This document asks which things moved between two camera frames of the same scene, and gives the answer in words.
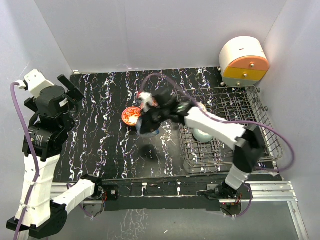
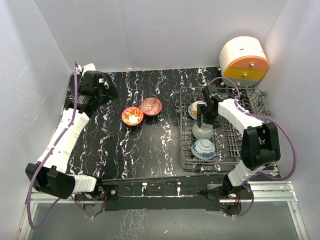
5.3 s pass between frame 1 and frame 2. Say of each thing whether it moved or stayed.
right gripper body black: moved
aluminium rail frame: stayed
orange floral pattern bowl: stayed
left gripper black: moved
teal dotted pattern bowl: stayed
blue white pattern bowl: moved
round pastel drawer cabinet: stayed
